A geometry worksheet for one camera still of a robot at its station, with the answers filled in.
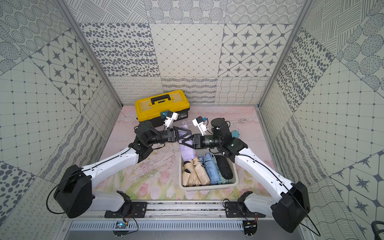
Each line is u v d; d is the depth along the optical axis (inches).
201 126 25.9
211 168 30.1
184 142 26.0
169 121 26.2
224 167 30.9
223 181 30.0
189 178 28.4
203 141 24.4
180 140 25.9
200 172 29.8
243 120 42.4
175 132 23.7
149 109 37.9
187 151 25.5
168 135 24.3
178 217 28.8
